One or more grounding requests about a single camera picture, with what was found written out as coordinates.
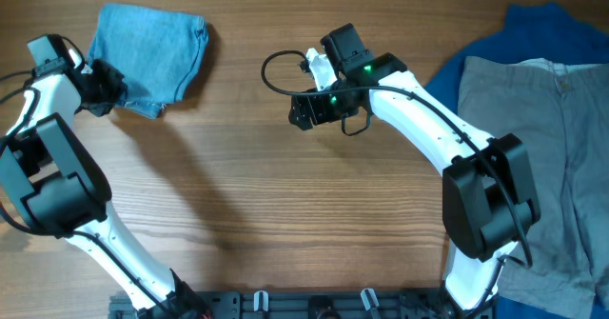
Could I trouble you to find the light blue denim jeans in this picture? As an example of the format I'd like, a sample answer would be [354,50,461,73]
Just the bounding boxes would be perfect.
[88,3,209,119]

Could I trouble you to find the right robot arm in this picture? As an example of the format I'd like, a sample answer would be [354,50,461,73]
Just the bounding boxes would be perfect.
[288,24,540,314]

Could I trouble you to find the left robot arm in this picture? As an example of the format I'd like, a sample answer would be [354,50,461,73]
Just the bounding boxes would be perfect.
[1,58,212,318]

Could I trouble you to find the dark blue t-shirt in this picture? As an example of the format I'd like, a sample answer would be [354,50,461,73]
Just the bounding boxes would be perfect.
[424,3,608,111]

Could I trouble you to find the grey shorts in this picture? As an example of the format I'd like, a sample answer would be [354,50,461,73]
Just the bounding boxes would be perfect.
[458,56,608,318]

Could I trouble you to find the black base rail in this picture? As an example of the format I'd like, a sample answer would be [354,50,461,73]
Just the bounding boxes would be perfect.
[108,288,458,319]

